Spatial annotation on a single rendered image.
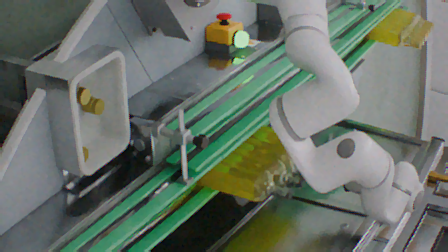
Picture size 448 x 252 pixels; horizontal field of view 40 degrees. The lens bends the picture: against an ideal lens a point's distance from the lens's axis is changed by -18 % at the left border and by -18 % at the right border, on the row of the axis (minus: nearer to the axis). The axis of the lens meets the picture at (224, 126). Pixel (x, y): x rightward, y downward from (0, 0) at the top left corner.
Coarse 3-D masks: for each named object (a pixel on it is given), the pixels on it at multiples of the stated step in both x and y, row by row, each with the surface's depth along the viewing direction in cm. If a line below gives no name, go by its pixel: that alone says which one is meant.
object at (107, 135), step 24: (96, 72) 147; (120, 72) 144; (72, 96) 131; (96, 96) 149; (120, 96) 147; (72, 120) 133; (96, 120) 151; (120, 120) 149; (96, 144) 149; (120, 144) 150; (96, 168) 143
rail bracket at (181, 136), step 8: (152, 128) 149; (160, 128) 149; (168, 128) 149; (184, 128) 146; (176, 136) 146; (184, 136) 146; (192, 136) 146; (200, 136) 145; (184, 144) 146; (200, 144) 144; (184, 152) 148; (184, 160) 149; (184, 168) 150; (184, 176) 151; (184, 184) 151
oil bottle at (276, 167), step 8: (232, 152) 166; (240, 152) 166; (248, 152) 166; (232, 160) 163; (240, 160) 163; (248, 160) 163; (256, 160) 163; (264, 160) 162; (272, 160) 162; (280, 160) 162; (264, 168) 160; (272, 168) 159; (280, 168) 160; (280, 176) 160
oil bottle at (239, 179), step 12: (216, 168) 159; (228, 168) 159; (240, 168) 159; (252, 168) 159; (204, 180) 162; (216, 180) 160; (228, 180) 158; (240, 180) 156; (252, 180) 155; (264, 180) 155; (228, 192) 160; (240, 192) 158; (252, 192) 156; (264, 192) 155
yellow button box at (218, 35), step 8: (216, 24) 184; (224, 24) 182; (232, 24) 183; (240, 24) 184; (208, 32) 183; (216, 32) 182; (224, 32) 180; (232, 32) 181; (208, 40) 184; (216, 40) 183; (224, 40) 182; (208, 48) 185; (216, 48) 184; (224, 48) 183; (232, 48) 183
